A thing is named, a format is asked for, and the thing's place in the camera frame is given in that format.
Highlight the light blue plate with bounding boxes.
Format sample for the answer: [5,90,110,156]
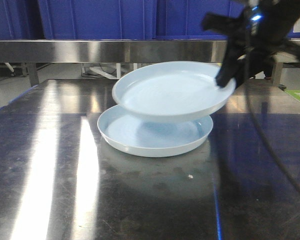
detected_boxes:
[97,105,214,158]
[112,61,236,123]

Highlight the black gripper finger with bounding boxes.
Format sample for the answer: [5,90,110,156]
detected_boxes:
[234,48,275,89]
[215,37,250,88]

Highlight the far left blue crate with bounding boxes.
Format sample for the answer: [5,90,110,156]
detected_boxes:
[0,0,44,40]

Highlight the right blue shelf crate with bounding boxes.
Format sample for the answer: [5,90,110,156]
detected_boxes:
[287,27,300,38]

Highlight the middle blue shelf crate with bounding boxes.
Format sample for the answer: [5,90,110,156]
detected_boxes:
[153,0,241,41]

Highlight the blue shelf crate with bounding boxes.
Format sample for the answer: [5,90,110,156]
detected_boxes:
[38,0,157,40]
[287,27,300,38]
[153,0,241,41]

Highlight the left blue shelf crate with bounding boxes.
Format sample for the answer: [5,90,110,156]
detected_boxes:
[38,0,157,40]

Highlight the white metal frame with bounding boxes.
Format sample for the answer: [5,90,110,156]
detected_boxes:
[81,63,142,80]

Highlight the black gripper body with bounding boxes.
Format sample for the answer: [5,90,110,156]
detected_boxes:
[201,0,300,61]

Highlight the stainless steel shelf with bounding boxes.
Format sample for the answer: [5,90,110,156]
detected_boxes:
[0,39,300,64]

